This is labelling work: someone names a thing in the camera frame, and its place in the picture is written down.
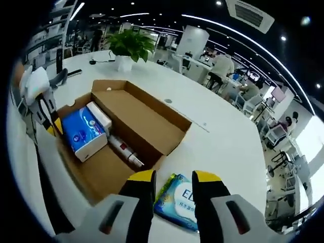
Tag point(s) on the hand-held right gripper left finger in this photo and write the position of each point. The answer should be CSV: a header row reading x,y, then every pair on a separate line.
x,y
136,202

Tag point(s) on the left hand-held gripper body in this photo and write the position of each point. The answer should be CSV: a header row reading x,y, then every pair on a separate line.
x,y
34,83

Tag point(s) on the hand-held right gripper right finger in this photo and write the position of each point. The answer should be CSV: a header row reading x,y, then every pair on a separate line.
x,y
205,202

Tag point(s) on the soft wet wipes packet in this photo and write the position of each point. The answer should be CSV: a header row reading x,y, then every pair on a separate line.
x,y
174,200

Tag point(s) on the soft blue tissue pack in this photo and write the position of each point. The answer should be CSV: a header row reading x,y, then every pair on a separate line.
x,y
83,131

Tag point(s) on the white medicine box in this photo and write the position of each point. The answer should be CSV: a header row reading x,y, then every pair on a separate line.
x,y
101,115

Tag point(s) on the white bottle red label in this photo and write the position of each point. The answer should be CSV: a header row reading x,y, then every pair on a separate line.
x,y
125,149

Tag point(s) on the brown cardboard shoe box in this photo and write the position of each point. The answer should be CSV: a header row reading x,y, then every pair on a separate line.
x,y
141,121

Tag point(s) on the grey curved stand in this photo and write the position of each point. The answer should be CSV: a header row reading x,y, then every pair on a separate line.
x,y
59,78

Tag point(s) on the black upright stand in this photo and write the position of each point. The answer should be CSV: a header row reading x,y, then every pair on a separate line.
x,y
59,60

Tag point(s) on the flat black and white device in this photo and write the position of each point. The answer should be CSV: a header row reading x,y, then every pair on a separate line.
x,y
75,72

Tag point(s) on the grey metal shelving rack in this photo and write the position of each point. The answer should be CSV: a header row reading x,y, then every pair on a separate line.
x,y
50,33

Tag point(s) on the small black puck device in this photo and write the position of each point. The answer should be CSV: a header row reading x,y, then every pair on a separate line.
x,y
93,61

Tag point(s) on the black stool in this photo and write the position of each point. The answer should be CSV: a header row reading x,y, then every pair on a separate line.
x,y
279,164

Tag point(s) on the wide ceiling light strip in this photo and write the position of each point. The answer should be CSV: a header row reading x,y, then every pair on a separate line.
x,y
77,11

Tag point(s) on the white office chair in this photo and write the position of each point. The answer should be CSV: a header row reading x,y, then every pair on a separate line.
x,y
276,136
249,103

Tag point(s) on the green potted plant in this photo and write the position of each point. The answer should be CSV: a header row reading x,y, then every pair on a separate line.
x,y
129,45

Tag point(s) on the pink computer monitor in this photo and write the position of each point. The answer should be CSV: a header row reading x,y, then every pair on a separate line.
x,y
279,94

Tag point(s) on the white office desk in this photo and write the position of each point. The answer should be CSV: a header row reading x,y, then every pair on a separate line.
x,y
195,65

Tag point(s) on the long ceiling light strip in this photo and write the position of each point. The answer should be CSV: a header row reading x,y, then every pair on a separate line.
x,y
197,18

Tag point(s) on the ceiling air conditioner vent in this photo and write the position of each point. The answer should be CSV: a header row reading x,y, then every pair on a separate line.
x,y
250,14

